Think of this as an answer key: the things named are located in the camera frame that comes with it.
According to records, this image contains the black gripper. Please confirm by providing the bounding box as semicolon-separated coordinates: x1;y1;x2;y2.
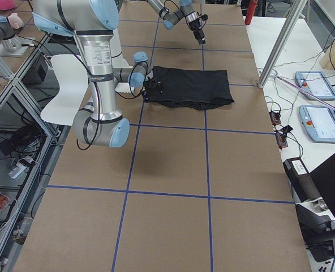
141;79;164;99
188;12;208;45

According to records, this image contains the black printed t-shirt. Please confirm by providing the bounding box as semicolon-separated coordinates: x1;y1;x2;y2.
144;66;235;111

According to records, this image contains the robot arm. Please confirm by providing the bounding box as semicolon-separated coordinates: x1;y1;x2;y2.
147;0;208;45
32;1;130;148

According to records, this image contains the red fire extinguisher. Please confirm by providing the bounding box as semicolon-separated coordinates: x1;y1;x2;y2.
244;0;258;26

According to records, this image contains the white plastic chair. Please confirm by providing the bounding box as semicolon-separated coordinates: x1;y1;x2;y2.
40;54;88;126

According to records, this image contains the metal reacher grabber stick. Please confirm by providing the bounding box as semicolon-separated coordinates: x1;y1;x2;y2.
274;74;335;120

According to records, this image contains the far teach pendant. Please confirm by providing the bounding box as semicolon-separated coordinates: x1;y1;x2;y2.
295;71;335;101

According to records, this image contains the teach pendant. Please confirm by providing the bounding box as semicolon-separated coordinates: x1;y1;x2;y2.
299;105;335;144
295;71;335;101

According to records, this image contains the near teach pendant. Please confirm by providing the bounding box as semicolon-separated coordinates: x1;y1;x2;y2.
299;105;335;144

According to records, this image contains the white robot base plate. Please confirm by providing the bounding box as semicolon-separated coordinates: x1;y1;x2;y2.
115;83;134;93

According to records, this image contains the aluminium frame post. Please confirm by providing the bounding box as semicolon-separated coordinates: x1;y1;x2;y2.
257;0;308;88

